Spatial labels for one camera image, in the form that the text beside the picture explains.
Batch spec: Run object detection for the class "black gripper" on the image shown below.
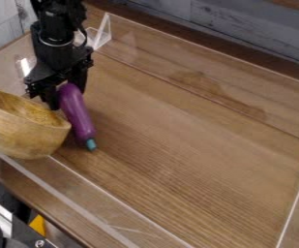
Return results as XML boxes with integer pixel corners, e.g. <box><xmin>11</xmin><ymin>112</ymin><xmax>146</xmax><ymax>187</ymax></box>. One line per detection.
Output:
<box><xmin>23</xmin><ymin>46</ymin><xmax>94</xmax><ymax>110</ymax></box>

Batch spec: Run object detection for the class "purple toy eggplant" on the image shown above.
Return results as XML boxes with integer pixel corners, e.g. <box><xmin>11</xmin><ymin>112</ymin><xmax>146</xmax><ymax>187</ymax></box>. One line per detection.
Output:
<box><xmin>59</xmin><ymin>82</ymin><xmax>98</xmax><ymax>151</ymax></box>

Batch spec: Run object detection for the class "brown wooden bowl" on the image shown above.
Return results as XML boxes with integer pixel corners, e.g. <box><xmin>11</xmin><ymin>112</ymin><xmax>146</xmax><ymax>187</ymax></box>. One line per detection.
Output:
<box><xmin>0</xmin><ymin>91</ymin><xmax>71</xmax><ymax>159</ymax></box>

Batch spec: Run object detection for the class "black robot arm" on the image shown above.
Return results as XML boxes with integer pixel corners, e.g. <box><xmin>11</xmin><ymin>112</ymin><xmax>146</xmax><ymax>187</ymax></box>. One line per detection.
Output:
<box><xmin>23</xmin><ymin>0</ymin><xmax>94</xmax><ymax>110</ymax></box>

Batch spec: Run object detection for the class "yellow sticker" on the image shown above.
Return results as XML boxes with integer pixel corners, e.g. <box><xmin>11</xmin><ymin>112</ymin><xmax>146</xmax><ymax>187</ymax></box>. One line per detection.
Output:
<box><xmin>28</xmin><ymin>215</ymin><xmax>46</xmax><ymax>236</ymax></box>

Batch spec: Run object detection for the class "clear acrylic tray wall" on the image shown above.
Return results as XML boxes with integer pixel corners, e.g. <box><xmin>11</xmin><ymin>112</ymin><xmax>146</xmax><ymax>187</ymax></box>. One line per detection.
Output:
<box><xmin>0</xmin><ymin>11</ymin><xmax>299</xmax><ymax>248</ymax></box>

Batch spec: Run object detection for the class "black metal base plate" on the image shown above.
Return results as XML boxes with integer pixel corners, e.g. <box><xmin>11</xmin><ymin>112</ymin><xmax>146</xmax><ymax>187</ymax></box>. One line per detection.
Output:
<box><xmin>11</xmin><ymin>215</ymin><xmax>72</xmax><ymax>248</ymax></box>

